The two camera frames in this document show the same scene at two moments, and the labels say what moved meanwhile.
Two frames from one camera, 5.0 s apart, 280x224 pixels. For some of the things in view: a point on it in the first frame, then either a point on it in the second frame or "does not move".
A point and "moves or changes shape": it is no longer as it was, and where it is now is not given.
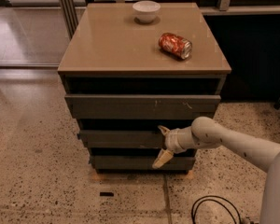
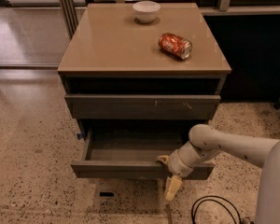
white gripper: [171, 142] to [177, 165]
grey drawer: [120, 139] moves or changes shape
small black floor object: [105, 194] does not move
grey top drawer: [142, 106] does not move
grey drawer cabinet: [130, 68] does not move
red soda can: [175, 45] does not move
